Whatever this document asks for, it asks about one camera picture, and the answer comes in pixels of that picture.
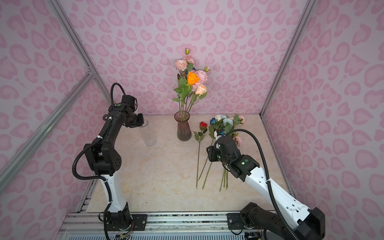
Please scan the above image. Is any tall clear ribbed glass vase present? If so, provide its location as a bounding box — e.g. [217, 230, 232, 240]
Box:
[139, 120, 157, 146]

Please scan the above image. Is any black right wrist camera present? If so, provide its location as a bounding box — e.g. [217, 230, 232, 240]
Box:
[214, 129, 226, 140]

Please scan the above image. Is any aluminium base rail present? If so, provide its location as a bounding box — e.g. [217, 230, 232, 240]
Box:
[56, 212, 279, 240]

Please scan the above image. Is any aluminium frame post right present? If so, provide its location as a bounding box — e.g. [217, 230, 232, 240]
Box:
[260, 0, 318, 119]

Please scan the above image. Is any peach rose stem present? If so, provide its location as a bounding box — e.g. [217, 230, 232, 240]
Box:
[187, 85, 207, 113]

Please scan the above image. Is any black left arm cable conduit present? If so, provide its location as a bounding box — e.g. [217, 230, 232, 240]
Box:
[71, 82, 127, 240]

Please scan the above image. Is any aluminium frame corner post left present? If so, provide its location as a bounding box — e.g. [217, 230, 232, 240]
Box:
[47, 1, 111, 104]

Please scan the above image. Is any red rose stem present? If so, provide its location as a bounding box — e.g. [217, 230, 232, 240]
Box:
[194, 122, 208, 189]

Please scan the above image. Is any pink rose bud spray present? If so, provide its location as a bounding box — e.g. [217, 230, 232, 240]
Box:
[174, 48, 195, 79]

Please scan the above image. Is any pile of green flower stems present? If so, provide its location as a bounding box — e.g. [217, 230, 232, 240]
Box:
[194, 114, 245, 189]

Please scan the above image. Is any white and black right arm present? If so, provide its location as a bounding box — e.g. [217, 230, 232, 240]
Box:
[207, 136, 326, 240]

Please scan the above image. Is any pink peony flower spray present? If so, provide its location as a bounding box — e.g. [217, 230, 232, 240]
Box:
[191, 70, 208, 92]

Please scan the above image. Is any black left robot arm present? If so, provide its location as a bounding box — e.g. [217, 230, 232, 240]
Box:
[84, 95, 144, 231]

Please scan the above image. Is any aluminium diagonal frame bar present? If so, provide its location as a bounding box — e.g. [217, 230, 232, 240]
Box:
[1, 71, 94, 192]

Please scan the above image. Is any light blue flower spray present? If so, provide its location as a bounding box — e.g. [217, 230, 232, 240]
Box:
[214, 115, 234, 127]

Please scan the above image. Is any pink ribbed glass vase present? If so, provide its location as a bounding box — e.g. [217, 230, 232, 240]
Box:
[174, 111, 192, 142]

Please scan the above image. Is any orange flower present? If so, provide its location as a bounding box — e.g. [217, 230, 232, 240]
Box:
[172, 71, 200, 113]

